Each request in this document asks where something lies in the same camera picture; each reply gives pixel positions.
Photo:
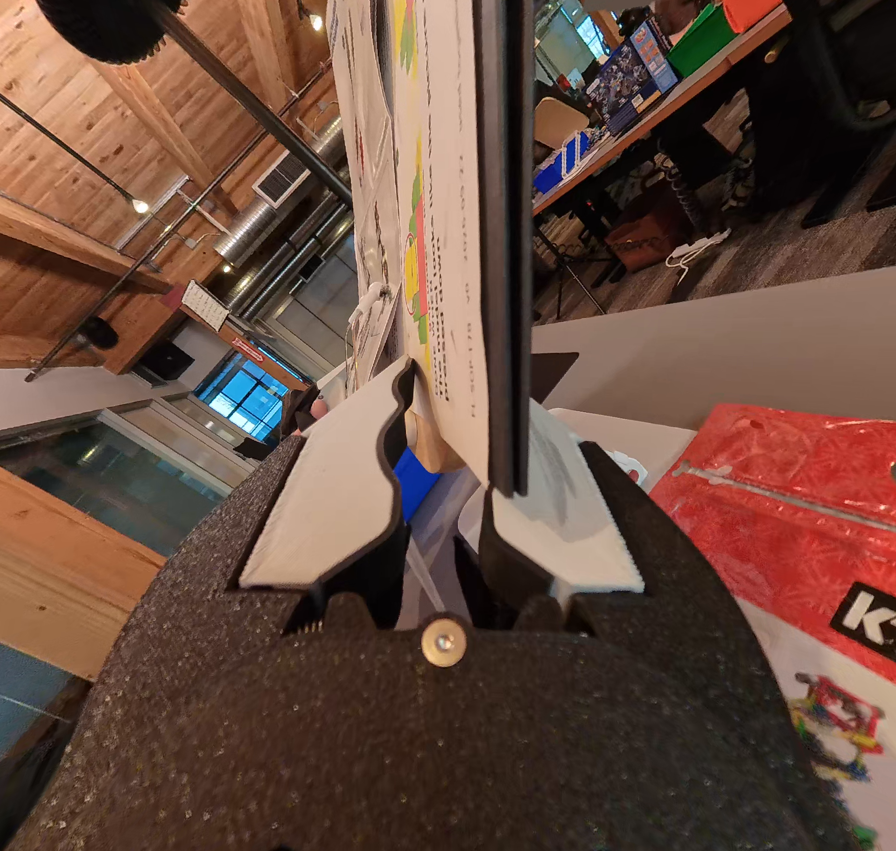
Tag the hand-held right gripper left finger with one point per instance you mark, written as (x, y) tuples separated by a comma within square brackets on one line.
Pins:
[(329, 501)]

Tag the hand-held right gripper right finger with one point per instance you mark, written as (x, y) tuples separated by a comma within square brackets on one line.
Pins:
[(581, 536)]

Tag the blue plastic bin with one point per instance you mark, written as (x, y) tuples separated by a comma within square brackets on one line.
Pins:
[(413, 480)]

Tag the building instruction sheet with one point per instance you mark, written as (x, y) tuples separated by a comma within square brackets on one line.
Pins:
[(367, 165)]

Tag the white book stand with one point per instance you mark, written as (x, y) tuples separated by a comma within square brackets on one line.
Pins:
[(616, 438)]

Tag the colourful toy packaging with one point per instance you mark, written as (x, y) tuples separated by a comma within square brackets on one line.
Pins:
[(770, 515)]

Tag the white task instruction board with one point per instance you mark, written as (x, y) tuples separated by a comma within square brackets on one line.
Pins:
[(448, 165)]

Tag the brown bag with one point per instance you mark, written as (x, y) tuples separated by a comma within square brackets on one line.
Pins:
[(647, 238)]

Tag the white power strip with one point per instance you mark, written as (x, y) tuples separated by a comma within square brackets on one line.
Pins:
[(700, 249)]

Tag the blue toy box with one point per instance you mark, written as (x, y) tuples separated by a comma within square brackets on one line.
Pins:
[(633, 74)]

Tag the green plastic bin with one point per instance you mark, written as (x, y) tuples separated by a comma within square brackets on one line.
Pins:
[(703, 42)]

